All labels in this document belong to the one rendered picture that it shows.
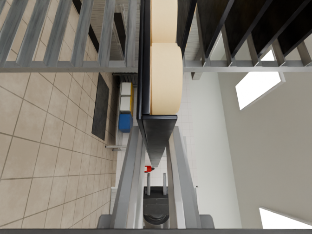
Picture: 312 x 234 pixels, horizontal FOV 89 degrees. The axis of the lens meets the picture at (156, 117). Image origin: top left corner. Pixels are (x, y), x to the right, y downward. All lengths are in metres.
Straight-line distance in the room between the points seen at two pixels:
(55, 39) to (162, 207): 0.69
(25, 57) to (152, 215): 0.68
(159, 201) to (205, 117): 4.17
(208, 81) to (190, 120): 1.40
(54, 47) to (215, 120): 4.31
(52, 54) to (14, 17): 0.25
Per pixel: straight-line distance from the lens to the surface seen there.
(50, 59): 0.70
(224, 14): 0.51
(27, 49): 0.78
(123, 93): 4.04
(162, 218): 0.58
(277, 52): 0.75
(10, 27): 0.89
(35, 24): 0.85
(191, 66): 0.60
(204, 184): 4.35
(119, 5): 2.54
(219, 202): 4.49
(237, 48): 0.62
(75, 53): 0.67
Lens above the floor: 1.04
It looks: 1 degrees up
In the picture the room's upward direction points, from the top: 90 degrees clockwise
